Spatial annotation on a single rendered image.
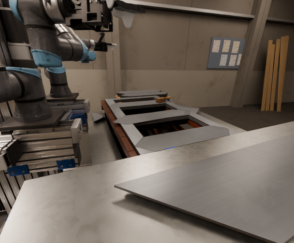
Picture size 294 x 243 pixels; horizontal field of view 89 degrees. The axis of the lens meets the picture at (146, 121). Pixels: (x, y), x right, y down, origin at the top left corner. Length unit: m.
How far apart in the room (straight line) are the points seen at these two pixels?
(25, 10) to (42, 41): 0.08
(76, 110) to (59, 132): 0.50
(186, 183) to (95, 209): 0.18
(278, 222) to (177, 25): 4.29
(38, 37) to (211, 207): 0.58
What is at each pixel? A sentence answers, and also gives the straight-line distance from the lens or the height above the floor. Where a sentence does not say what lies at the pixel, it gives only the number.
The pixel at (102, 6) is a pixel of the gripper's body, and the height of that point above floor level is 1.42.
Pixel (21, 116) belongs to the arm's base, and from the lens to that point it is 0.86.
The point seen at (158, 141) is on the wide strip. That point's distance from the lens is 0.92.
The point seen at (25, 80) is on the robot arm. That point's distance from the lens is 0.81.
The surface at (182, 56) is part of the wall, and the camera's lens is 4.44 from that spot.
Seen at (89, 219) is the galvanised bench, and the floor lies 1.05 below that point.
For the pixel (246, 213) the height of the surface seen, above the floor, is 1.07.
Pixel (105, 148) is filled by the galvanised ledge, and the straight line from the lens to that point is 1.20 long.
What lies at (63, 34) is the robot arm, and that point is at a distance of 0.68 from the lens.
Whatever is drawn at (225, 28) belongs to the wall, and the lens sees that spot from 5.15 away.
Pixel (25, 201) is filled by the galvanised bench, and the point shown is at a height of 1.05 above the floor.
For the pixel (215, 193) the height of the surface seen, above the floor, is 1.07.
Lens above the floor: 1.30
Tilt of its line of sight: 22 degrees down
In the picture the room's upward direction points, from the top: 1 degrees clockwise
